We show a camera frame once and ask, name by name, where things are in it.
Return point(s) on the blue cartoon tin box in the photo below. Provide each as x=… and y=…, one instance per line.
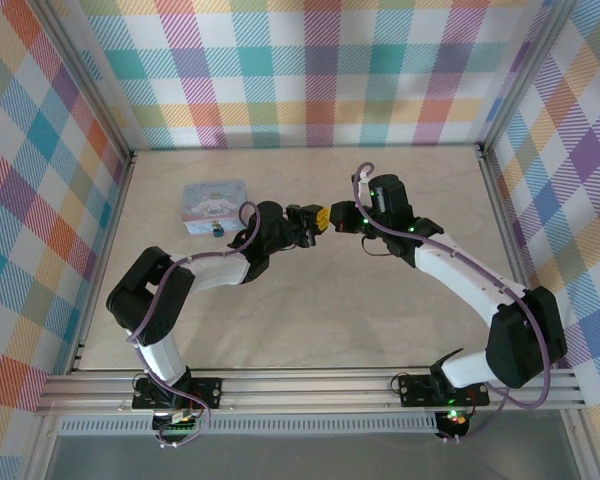
x=210, y=205

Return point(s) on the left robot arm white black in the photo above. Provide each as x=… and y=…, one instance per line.
x=215, y=272

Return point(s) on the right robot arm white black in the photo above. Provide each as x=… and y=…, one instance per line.
x=460, y=280

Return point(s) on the small controller circuit board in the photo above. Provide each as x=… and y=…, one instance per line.
x=455, y=420
x=177, y=425

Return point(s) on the aluminium side rail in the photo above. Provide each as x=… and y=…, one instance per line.
x=504, y=215
x=106, y=250

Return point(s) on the aluminium cross rail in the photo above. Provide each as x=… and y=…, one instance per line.
x=305, y=392

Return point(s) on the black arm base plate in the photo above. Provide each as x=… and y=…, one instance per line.
x=415, y=390
x=207, y=392

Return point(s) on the aluminium frame post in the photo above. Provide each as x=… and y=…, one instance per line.
x=530, y=75
x=87, y=80

